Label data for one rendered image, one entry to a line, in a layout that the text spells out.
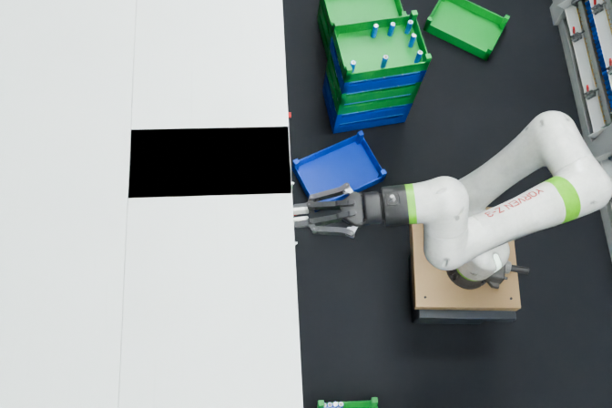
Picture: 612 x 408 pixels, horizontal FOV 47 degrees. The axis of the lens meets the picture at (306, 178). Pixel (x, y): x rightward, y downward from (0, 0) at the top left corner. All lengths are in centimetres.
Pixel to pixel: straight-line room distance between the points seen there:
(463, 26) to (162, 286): 248
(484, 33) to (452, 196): 168
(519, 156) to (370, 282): 89
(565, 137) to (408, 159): 102
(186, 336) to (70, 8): 47
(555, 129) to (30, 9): 131
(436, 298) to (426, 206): 77
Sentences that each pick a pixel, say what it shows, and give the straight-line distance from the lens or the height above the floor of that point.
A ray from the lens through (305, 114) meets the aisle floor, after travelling 282.
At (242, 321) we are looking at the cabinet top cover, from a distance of 82.
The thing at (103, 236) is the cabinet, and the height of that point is 169.
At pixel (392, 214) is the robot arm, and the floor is 104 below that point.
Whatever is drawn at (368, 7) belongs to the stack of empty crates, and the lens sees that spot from 292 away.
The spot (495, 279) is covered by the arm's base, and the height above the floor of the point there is 37.
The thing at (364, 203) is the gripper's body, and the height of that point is 103.
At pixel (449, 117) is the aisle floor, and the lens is 291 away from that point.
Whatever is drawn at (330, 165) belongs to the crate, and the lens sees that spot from 272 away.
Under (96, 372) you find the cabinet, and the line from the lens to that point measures 83.
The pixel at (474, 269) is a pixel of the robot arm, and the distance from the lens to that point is 214.
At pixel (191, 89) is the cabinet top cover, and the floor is 169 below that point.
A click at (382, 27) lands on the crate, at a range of 258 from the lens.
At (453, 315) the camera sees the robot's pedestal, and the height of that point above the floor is 28.
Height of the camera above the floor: 249
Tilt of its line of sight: 67 degrees down
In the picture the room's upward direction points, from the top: 9 degrees clockwise
